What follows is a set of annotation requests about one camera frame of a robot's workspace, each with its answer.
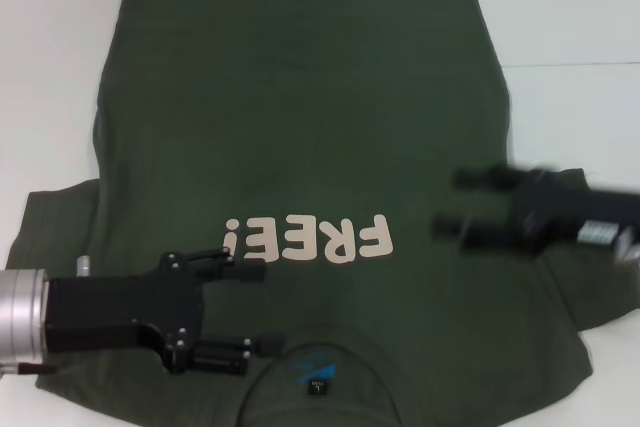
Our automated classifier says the left arm connector cable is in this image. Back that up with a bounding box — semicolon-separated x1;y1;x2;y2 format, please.
0;359;59;379

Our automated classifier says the dark green FREE t-shirt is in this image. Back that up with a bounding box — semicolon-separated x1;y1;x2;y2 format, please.
4;0;640;427

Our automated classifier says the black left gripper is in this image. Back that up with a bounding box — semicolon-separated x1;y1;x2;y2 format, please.
44;245;288;377

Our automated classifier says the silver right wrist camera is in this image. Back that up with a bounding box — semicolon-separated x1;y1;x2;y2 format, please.
578;219;640;265

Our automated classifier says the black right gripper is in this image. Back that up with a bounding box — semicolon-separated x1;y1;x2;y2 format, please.
432;164;640;257

